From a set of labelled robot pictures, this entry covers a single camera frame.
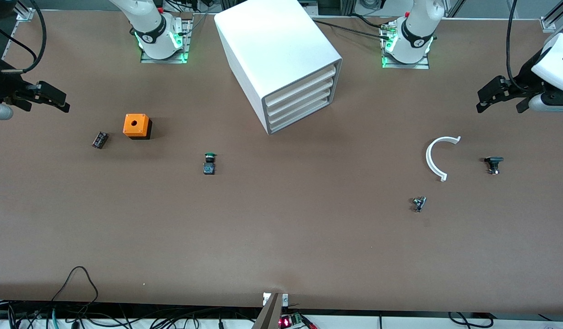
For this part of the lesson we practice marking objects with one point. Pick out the orange box with black base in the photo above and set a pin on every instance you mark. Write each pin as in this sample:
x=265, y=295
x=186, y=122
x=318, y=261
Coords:
x=136, y=124

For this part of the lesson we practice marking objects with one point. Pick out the white curved plastic arc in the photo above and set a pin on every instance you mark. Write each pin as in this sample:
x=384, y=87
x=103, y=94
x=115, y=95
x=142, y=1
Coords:
x=428, y=157

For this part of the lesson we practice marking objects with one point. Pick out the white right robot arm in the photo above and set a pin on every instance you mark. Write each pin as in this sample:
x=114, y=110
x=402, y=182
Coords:
x=149, y=27

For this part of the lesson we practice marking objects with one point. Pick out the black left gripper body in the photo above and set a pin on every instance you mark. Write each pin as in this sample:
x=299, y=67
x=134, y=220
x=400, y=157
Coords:
x=526, y=82

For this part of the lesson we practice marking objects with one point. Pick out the white plastic drawer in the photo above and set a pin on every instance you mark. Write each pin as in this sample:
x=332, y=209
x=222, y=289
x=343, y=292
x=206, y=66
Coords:
x=299, y=96
x=299, y=114
x=299, y=87
x=299, y=105

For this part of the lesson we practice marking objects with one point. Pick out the circuit board with red light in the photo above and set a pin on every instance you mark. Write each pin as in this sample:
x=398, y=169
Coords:
x=286, y=322

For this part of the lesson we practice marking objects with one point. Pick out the aluminium frame profile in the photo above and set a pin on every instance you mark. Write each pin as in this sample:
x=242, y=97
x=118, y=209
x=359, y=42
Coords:
x=23, y=13
x=549, y=23

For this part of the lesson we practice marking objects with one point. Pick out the small metal part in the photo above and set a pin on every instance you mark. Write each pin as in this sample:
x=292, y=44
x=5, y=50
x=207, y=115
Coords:
x=418, y=203

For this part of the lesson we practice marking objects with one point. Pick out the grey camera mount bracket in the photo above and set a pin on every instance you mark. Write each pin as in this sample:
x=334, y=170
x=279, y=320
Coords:
x=272, y=313

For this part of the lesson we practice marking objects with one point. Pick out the white drawer cabinet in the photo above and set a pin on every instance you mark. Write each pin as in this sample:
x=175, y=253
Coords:
x=272, y=41

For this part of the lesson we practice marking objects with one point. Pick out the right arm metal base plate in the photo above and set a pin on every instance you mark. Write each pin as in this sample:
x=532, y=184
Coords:
x=153, y=60

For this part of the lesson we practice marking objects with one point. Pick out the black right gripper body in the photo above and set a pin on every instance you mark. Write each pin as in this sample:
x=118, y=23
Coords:
x=2, y=86

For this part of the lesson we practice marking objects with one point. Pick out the small black electronic component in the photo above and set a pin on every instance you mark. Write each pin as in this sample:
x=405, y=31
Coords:
x=100, y=140

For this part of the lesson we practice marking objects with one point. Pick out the green push button switch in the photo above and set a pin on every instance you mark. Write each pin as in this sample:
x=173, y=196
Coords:
x=209, y=168

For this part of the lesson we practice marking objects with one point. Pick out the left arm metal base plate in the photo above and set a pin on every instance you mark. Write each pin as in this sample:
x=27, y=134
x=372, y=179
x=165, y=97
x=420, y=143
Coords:
x=409, y=66

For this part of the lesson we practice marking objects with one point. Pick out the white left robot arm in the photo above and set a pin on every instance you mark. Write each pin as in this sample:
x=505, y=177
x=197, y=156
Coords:
x=416, y=32

